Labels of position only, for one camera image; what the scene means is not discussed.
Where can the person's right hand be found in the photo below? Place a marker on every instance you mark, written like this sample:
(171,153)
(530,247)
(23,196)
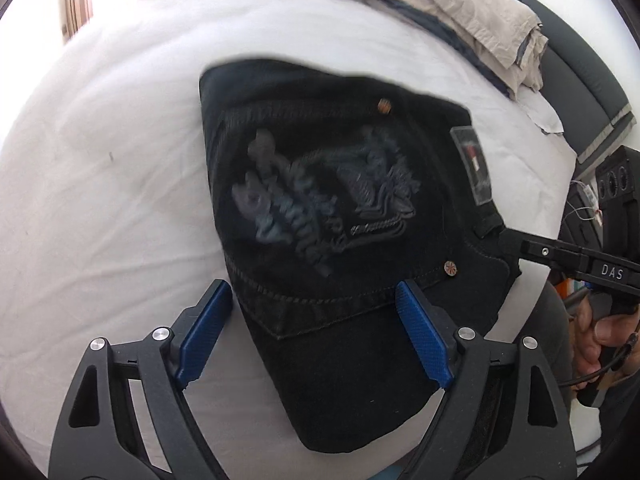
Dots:
(591,337)

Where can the black denim pants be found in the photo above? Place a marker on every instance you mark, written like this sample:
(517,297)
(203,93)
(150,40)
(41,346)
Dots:
(328,191)

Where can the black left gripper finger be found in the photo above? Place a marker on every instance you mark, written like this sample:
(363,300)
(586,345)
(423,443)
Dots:
(510,243)

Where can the beige and navy folded blanket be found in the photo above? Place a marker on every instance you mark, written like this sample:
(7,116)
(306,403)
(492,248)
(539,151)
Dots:
(502,39)

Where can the white bed sheet mattress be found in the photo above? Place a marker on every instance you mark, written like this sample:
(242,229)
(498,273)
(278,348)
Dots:
(106,223)

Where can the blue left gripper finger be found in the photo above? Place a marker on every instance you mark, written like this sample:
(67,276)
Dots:
(431,332)
(195,333)

